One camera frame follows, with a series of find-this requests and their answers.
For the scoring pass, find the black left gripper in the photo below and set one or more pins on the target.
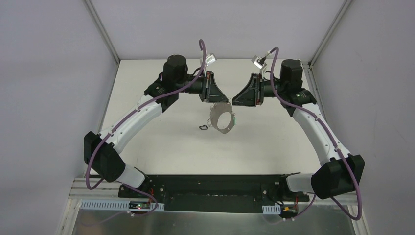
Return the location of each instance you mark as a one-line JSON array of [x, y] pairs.
[[207, 86]]

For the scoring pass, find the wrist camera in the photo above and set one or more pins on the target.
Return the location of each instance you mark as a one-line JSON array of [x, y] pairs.
[[210, 58], [259, 61]]

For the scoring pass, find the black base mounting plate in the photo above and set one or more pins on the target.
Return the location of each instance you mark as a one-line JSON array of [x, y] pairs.
[[220, 193]]

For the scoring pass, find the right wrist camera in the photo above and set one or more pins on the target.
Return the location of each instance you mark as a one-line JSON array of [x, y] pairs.
[[259, 61]]

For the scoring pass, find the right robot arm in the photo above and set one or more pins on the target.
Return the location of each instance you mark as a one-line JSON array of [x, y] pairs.
[[340, 171]]

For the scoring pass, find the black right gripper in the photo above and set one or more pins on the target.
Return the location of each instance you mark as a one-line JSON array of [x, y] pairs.
[[257, 89]]

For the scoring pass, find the white slotted cable duct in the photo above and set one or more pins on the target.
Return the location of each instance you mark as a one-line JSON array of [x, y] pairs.
[[137, 206]]

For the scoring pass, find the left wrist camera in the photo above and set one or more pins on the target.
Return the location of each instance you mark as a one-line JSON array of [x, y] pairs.
[[210, 58]]

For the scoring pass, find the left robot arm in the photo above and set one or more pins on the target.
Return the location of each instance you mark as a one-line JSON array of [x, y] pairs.
[[102, 151]]

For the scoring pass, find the aluminium frame rail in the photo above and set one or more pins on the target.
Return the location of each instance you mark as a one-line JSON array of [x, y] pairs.
[[104, 190]]

